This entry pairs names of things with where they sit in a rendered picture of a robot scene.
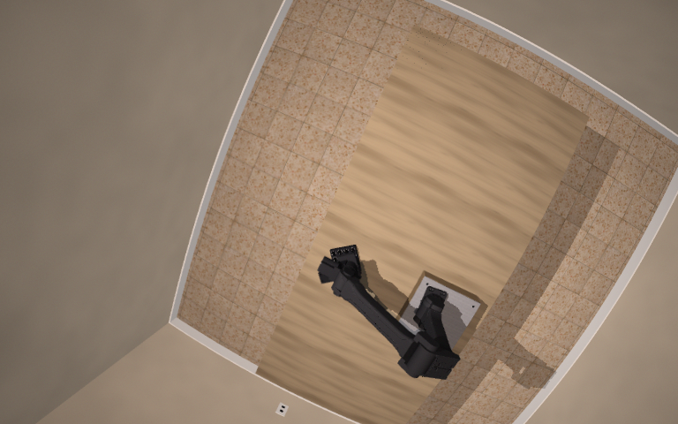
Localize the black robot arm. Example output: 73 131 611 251
317 256 460 380

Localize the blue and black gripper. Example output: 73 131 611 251
338 253 362 280

